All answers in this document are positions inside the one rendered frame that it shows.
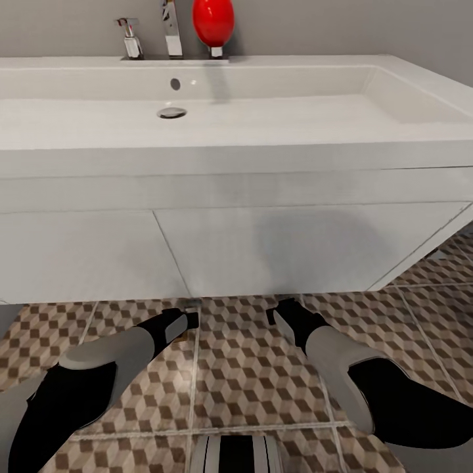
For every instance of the furniture sink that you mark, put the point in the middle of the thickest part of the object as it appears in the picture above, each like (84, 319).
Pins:
(261, 175)

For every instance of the robot trunk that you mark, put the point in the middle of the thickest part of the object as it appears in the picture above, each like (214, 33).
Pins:
(236, 454)

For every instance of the bathtub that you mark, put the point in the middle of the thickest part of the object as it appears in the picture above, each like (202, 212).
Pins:
(437, 254)

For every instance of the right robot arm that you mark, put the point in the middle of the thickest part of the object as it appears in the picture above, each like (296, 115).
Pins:
(428, 432)

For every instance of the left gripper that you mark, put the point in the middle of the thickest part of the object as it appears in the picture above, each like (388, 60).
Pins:
(192, 320)

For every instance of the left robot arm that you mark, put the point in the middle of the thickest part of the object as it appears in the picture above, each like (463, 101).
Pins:
(38, 415)

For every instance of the mousetrap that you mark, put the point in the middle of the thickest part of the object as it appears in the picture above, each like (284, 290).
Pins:
(183, 337)

